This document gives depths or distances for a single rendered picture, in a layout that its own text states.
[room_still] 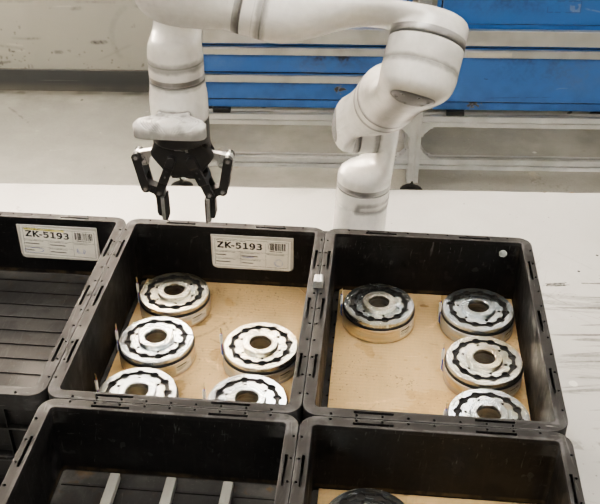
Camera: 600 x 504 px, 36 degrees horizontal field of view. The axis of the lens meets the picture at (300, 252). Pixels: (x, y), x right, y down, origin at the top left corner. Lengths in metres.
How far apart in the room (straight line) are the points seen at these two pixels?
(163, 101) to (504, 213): 0.92
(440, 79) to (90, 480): 0.62
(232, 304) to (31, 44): 2.96
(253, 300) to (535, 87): 2.01
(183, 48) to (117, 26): 2.96
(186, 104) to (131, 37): 2.94
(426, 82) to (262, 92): 2.14
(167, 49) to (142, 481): 0.52
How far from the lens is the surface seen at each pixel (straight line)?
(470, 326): 1.31
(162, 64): 1.16
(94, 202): 1.94
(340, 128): 1.47
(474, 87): 3.21
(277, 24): 1.11
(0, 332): 1.40
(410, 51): 1.09
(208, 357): 1.30
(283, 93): 3.19
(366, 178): 1.54
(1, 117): 4.09
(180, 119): 1.16
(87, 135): 3.84
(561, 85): 3.26
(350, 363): 1.28
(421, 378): 1.27
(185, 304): 1.35
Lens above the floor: 1.66
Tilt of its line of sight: 34 degrees down
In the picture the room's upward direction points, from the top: straight up
